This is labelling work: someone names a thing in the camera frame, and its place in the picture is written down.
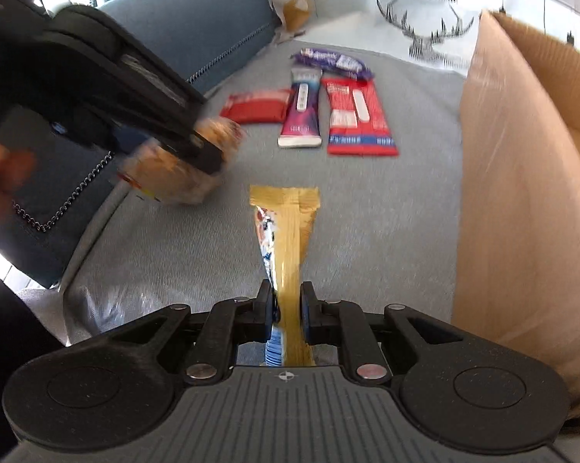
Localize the purple snack packet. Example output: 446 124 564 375
290 48 374 80

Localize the brown snack packet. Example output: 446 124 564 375
116 116 245 206

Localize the grey deer printed sofa cover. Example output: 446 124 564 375
63 0 580 348

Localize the pink purple tube packet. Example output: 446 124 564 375
278 68 322 149

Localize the person's left hand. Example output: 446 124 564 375
0 137 35 252

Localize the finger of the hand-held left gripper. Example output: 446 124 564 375
116 106 223 174
121 51 206 128

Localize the large red snack packet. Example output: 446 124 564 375
321 77 399 156

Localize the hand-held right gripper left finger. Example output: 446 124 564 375
73 280 277 387

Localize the small red snack packet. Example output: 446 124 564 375
220 89 293 123

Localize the cardboard box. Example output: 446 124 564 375
451 10 580 420

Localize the yellow snack packet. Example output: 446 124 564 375
249 186 320 367

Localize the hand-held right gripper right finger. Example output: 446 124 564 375
300 281 503 387

